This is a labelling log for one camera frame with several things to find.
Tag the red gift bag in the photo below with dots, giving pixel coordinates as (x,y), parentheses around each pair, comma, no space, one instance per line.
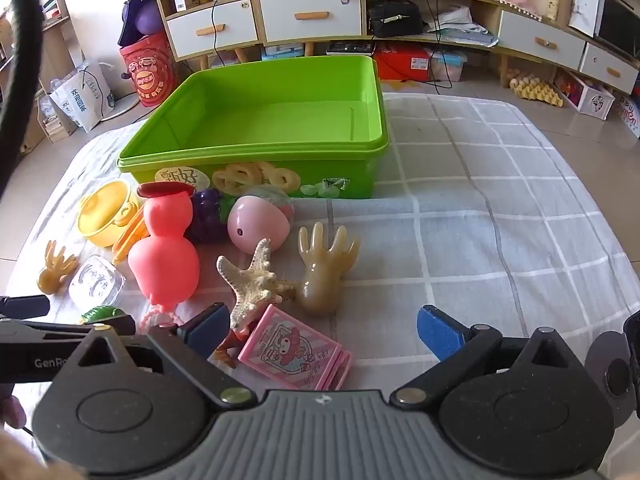
(147,75)

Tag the clear storage box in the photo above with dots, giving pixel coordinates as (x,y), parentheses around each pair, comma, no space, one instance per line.
(447,65)

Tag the yellow toy pot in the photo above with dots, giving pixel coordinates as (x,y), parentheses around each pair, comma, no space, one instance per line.
(102,215)

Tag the large beige hand toy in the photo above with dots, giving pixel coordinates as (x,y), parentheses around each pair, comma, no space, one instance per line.
(320,280)

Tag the black screen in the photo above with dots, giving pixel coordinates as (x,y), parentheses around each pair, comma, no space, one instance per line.
(620,25)

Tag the blue lidded box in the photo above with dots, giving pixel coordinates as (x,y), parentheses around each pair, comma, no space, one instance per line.
(282,52)

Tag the black bag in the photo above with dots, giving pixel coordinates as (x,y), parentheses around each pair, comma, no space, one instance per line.
(395,17)

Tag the black flat box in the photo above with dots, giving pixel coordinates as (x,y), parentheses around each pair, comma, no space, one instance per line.
(350,48)

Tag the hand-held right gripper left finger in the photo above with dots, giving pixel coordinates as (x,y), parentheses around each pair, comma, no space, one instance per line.
(207,332)

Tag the purple toy grapes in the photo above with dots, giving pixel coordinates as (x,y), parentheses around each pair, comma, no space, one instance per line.
(207,215)

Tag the orange toy plate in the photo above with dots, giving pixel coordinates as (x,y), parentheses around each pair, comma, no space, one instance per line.
(127,240)

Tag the white drawer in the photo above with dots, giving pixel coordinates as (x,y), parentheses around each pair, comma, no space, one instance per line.
(310,0)
(600,62)
(520,30)
(235,25)

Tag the pink cartoon print box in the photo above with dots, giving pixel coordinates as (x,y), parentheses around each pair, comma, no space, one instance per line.
(290,350)

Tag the small amber hand toy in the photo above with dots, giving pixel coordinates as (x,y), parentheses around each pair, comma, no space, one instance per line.
(55,270)

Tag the dark red toy sausage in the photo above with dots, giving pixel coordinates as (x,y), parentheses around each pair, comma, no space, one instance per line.
(165,190)

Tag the wooden shelf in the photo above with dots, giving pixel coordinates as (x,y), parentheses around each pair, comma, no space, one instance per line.
(60,45)

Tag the pink gourd squeeze toy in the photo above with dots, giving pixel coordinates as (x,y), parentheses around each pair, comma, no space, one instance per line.
(162,260)

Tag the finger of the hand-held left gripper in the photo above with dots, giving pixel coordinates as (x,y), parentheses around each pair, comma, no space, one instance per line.
(45,330)
(22,306)

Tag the white printed box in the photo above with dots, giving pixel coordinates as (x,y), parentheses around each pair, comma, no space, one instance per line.
(590,100)

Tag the red toy figure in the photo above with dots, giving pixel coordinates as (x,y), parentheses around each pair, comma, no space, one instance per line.
(227,347)

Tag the beige starfish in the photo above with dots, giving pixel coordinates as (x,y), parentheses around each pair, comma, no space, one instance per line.
(250,280)

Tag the green plastic bin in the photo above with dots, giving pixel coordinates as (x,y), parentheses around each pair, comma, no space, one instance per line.
(280,125)

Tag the white printed plastic bag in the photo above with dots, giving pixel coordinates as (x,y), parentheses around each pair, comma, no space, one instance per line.
(80,95)

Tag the person's left hand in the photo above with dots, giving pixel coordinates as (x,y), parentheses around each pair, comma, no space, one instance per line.
(11,412)

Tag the dark purple cap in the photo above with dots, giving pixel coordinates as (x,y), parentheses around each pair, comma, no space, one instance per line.
(131,15)

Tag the white paper bag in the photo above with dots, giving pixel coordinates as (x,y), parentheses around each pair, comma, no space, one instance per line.
(585,10)

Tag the pink egg toy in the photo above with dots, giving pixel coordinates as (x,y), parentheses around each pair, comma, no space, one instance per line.
(257,225)

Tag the pink printed box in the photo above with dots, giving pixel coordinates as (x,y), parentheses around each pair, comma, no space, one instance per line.
(630,117)

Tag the yellow foam egg tray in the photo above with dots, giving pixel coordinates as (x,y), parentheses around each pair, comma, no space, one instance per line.
(535,90)

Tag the red box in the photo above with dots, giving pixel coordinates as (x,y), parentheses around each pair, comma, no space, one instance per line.
(395,65)

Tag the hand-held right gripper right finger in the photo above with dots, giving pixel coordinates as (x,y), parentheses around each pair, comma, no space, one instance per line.
(440,332)

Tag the green toy vegetable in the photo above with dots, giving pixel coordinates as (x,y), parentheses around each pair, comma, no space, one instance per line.
(105,314)

